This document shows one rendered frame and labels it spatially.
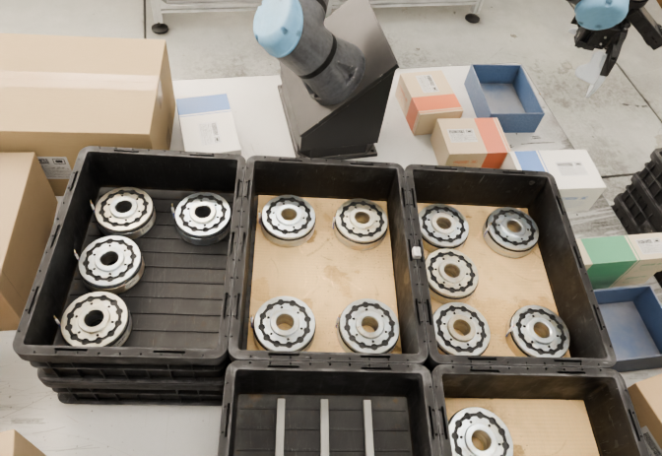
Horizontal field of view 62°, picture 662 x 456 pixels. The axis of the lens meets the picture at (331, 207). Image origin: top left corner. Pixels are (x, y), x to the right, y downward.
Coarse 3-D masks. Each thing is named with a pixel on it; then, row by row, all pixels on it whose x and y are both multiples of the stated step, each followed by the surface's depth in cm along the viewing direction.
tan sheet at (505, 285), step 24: (480, 216) 114; (480, 240) 110; (480, 264) 106; (504, 264) 107; (528, 264) 108; (480, 288) 103; (504, 288) 104; (528, 288) 104; (432, 312) 99; (480, 312) 100; (504, 312) 101; (504, 336) 98
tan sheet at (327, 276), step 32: (256, 224) 107; (320, 224) 108; (256, 256) 102; (288, 256) 103; (320, 256) 104; (352, 256) 104; (384, 256) 105; (256, 288) 98; (288, 288) 99; (320, 288) 100; (352, 288) 100; (384, 288) 101; (320, 320) 96
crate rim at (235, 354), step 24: (384, 168) 106; (240, 216) 95; (408, 216) 99; (240, 240) 92; (408, 240) 97; (240, 264) 89; (408, 264) 93; (240, 288) 87; (240, 312) 84; (288, 360) 81; (312, 360) 81; (336, 360) 81; (360, 360) 82; (384, 360) 82; (408, 360) 83
